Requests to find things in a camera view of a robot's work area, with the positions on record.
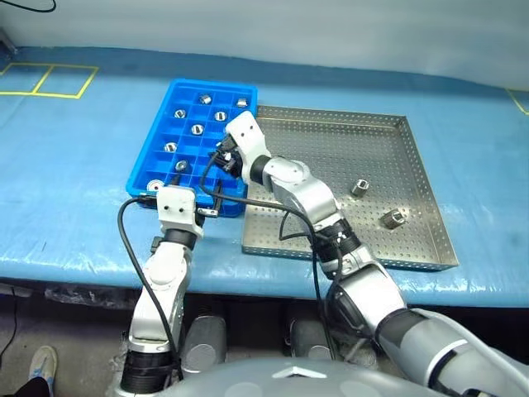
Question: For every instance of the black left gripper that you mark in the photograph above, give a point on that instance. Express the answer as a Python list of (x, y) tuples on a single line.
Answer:
[(200, 225)]

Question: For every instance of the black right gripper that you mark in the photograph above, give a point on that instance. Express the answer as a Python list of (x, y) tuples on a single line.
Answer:
[(231, 159)]

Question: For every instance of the metal nut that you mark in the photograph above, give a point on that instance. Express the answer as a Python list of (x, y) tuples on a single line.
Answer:
[(170, 146), (394, 218), (182, 165), (359, 188), (197, 129), (221, 116), (179, 113)]

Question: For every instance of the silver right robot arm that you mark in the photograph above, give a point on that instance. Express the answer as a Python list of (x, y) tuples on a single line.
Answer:
[(310, 194)]

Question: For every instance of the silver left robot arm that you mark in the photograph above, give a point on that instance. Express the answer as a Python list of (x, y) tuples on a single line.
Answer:
[(161, 281)]

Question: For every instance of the blue compartment tray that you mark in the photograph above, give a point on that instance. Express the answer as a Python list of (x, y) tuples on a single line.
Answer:
[(149, 165)]

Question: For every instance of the metal nut in tray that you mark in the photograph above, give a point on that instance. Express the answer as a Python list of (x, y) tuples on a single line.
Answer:
[(197, 129), (179, 113), (221, 116)]

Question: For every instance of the blue plastic table cover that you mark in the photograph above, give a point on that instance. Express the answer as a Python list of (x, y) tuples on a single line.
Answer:
[(62, 186)]

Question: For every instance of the perforated metal tray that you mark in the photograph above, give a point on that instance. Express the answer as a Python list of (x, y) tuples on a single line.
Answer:
[(372, 144)]

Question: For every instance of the grey rounded shape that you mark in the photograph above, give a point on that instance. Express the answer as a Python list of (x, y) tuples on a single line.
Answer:
[(308, 337), (204, 341)]

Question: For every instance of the clear plastic wrap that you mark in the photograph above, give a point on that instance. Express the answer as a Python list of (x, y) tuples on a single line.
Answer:
[(78, 297)]

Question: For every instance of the grey robot torso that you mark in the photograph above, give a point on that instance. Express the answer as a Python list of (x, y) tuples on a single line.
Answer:
[(289, 382)]

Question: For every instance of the crumpled clear plastic bag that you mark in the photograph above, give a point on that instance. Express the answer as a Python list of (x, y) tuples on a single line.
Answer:
[(357, 345)]

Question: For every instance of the white sneaker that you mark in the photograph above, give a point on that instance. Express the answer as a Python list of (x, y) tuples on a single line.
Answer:
[(43, 364)]

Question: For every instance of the dark trouser leg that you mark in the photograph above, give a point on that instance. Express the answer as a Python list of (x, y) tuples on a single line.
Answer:
[(33, 388)]

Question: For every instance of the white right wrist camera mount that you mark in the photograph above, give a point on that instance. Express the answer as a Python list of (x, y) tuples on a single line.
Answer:
[(246, 136)]

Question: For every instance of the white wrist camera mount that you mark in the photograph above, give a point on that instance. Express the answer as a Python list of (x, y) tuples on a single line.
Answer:
[(177, 207), (246, 136)]

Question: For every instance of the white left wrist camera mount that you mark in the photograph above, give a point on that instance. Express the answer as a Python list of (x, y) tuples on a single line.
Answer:
[(177, 207)]

